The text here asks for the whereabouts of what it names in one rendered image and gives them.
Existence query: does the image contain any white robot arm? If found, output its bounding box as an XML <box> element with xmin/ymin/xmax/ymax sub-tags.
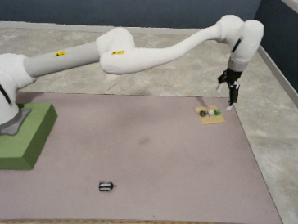
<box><xmin>0</xmin><ymin>15</ymin><xmax>264</xmax><ymax>136</ymax></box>

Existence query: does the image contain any green die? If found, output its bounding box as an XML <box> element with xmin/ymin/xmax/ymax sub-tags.
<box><xmin>214</xmin><ymin>109</ymin><xmax>221</xmax><ymax>116</ymax></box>

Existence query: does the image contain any black die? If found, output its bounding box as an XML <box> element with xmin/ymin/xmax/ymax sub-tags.
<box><xmin>200</xmin><ymin>110</ymin><xmax>206</xmax><ymax>117</ymax></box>

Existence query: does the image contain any tan flat mat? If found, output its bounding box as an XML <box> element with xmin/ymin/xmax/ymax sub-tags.
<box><xmin>195</xmin><ymin>105</ymin><xmax>225</xmax><ymax>125</ymax></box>

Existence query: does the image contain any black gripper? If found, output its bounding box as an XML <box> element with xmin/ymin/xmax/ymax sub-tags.
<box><xmin>215</xmin><ymin>68</ymin><xmax>243</xmax><ymax>110</ymax></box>

